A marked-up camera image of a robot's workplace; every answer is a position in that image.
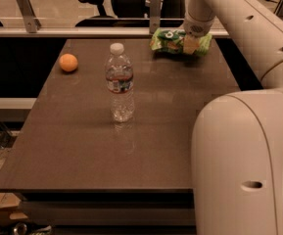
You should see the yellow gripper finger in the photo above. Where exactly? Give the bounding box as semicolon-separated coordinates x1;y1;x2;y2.
183;35;199;55

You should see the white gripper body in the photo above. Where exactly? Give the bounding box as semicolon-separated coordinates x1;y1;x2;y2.
183;13;214;37

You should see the green rice chip bag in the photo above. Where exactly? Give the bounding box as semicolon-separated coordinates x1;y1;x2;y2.
150;28;212;56

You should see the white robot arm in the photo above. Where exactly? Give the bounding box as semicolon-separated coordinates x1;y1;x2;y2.
184;0;283;235

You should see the clear plastic water bottle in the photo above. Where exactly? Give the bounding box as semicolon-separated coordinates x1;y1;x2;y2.
105;43;135;122

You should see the black office chair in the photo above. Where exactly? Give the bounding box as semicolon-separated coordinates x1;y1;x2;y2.
76;0;185;27

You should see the orange fruit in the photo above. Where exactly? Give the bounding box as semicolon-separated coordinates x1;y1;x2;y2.
59;54;78;72

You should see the grey table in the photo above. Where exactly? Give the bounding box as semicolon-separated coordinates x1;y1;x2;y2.
0;38;242;235

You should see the centre metal rail bracket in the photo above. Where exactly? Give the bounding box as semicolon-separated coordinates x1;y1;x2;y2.
149;0;161;34

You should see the metal rail bracket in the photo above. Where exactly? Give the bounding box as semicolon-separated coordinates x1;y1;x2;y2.
16;0;41;33
149;0;161;34

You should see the left metal rail bracket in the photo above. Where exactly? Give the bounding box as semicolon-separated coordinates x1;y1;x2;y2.
16;0;41;33

